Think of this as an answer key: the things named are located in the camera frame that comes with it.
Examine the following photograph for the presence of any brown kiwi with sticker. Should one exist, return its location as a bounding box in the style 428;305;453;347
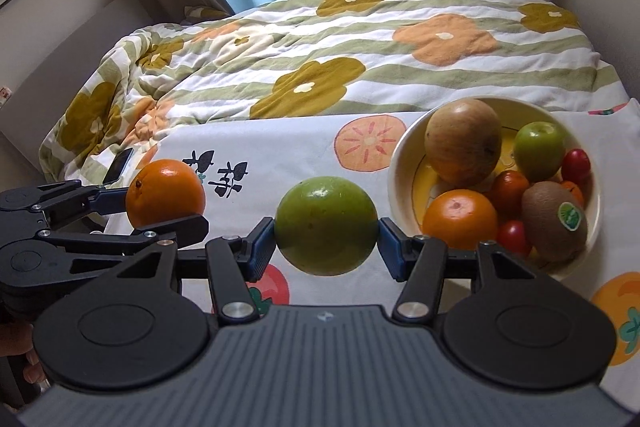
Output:
522;181;588;262

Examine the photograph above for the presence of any small red cherry tomato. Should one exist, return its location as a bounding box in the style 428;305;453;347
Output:
496;220;532;259

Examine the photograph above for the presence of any yellow cream ceramic bowl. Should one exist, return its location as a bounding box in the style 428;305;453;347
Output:
387;96;602;281

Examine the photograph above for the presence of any round green orange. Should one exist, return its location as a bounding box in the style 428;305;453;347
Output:
274;176;378;277

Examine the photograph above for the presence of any black smartphone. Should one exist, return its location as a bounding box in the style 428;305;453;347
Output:
102;147;132;185

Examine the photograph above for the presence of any left hand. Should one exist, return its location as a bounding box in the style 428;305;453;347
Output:
0;321;47;385

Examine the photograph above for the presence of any small orange tangerine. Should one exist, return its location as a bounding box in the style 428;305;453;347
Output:
561;180;585;208

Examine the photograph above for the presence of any small green apple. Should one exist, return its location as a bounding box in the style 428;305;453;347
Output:
513;121;565;183

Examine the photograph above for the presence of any floral striped quilt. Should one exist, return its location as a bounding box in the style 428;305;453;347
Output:
38;0;628;184

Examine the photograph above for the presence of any large yellowish red apple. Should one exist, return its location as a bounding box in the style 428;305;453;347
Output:
424;98;502;187

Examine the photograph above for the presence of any white fruit print cloth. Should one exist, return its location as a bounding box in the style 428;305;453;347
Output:
157;101;639;409

